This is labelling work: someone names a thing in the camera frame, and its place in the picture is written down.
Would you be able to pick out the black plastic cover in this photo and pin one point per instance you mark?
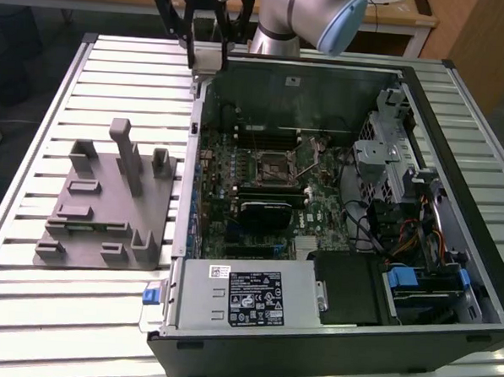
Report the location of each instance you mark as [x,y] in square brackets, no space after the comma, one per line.
[348,286]

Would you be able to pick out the silver CPU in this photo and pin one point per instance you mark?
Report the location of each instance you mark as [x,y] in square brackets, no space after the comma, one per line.
[209,61]

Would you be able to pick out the black open PC case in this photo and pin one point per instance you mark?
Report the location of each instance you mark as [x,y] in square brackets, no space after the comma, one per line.
[310,360]

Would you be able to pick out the wooden desk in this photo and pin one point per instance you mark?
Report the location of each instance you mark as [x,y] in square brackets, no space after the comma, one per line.
[392,18]

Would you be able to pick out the small silver heatsink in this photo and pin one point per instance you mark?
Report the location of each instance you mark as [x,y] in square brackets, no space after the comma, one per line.
[307,246]

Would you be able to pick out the silver power supply unit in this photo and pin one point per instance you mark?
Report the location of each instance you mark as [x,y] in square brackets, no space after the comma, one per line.
[204,287]

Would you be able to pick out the CPU socket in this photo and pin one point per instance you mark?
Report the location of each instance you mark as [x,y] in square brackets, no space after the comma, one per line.
[274,168]

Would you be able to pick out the grey parts rack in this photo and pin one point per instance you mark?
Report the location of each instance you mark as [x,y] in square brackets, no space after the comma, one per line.
[118,232]

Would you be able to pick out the blue disk carrier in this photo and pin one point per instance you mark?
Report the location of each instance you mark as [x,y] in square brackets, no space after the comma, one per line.
[401,277]

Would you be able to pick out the silver perforated drive cage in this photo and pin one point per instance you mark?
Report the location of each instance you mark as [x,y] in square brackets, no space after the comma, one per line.
[374,154]

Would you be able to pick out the black chair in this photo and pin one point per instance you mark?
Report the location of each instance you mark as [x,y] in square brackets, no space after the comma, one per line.
[14,49]

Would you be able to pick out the black label sticker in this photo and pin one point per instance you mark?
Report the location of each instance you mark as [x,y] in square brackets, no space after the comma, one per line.
[256,298]

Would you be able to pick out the black phone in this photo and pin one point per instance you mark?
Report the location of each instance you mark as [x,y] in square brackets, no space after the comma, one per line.
[423,5]

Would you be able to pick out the black graphics card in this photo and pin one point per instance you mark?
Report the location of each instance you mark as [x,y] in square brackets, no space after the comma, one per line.
[265,216]

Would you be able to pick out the blue release latch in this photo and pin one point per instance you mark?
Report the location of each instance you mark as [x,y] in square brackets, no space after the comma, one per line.
[152,297]

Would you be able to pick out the green RAM stick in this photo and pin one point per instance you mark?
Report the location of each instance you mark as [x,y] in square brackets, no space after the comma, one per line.
[85,229]

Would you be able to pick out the metal disk bay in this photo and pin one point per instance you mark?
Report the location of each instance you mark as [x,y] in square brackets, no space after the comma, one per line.
[476,312]

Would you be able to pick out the wooden cabinet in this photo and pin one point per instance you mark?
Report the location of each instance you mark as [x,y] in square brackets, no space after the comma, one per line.
[483,48]

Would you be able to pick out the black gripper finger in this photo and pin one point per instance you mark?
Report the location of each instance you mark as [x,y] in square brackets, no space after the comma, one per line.
[228,27]
[191,33]

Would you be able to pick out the green motherboard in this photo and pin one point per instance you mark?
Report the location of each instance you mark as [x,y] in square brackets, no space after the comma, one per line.
[324,188]

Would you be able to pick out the white barcode sticker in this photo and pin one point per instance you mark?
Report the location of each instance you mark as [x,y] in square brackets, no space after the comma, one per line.
[218,271]

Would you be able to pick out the metal locking lever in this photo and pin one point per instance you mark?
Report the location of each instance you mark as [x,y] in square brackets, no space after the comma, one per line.
[255,134]

